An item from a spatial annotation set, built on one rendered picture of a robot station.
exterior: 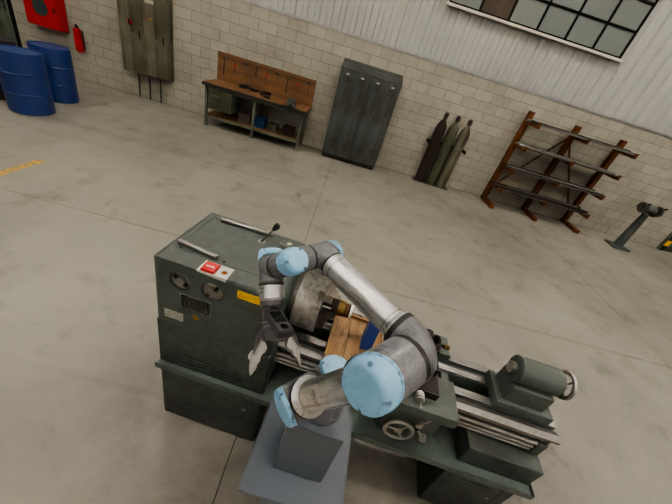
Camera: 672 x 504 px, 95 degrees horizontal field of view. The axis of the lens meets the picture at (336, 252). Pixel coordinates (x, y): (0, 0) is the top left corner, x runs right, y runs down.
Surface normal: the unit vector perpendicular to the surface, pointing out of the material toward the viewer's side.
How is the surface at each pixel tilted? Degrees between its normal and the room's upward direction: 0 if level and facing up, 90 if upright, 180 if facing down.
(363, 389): 83
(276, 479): 0
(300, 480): 0
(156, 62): 90
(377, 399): 85
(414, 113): 90
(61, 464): 0
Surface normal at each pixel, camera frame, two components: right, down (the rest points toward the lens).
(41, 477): 0.25, -0.80
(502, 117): -0.09, 0.54
